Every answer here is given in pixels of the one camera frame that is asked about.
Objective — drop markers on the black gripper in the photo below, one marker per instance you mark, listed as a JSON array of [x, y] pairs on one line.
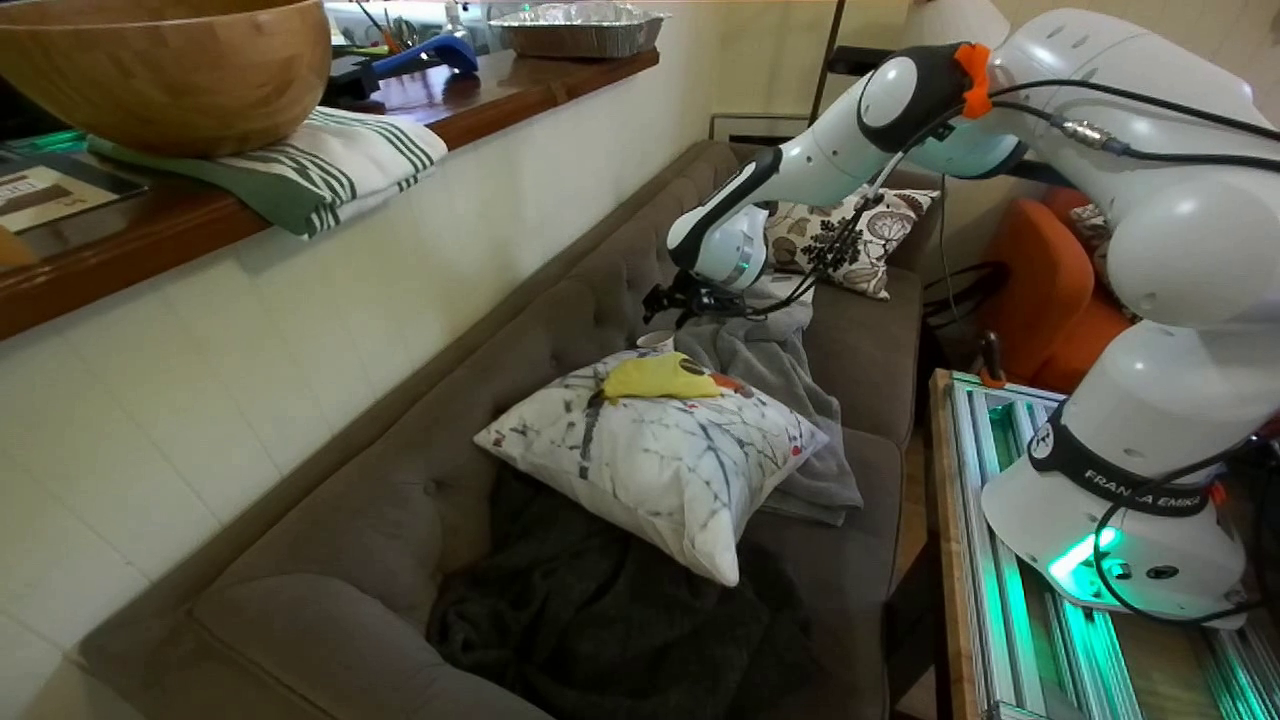
[[684, 297]]

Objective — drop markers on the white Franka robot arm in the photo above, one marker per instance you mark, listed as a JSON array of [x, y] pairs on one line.
[[1172, 243]]

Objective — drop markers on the grey fleece blanket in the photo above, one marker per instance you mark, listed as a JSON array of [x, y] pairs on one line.
[[801, 384]]

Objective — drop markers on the white robin print pillow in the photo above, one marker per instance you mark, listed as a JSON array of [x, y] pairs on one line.
[[666, 466]]

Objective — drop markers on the floral patterned pillow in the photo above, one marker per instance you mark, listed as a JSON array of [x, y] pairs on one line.
[[881, 227]]

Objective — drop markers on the silver foil tray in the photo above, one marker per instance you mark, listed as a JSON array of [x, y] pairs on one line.
[[582, 34]]

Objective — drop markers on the dark charcoal blanket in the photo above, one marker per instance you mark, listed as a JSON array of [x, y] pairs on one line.
[[603, 624]]

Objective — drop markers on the brown tufted sofa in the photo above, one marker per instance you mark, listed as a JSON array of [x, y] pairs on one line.
[[401, 504]]

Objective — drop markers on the blue tool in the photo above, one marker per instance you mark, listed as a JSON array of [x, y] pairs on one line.
[[427, 54]]

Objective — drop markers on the orange chair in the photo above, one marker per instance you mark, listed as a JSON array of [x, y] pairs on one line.
[[1052, 294]]

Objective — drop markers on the green striped white towel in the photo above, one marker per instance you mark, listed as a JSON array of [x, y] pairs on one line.
[[323, 167]]

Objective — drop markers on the dark wooden shelf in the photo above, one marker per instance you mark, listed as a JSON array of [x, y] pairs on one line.
[[122, 263]]

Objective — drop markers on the large wooden bowl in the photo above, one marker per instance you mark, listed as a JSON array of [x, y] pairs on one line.
[[162, 64]]

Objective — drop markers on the magazine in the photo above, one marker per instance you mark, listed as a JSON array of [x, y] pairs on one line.
[[44, 196]]

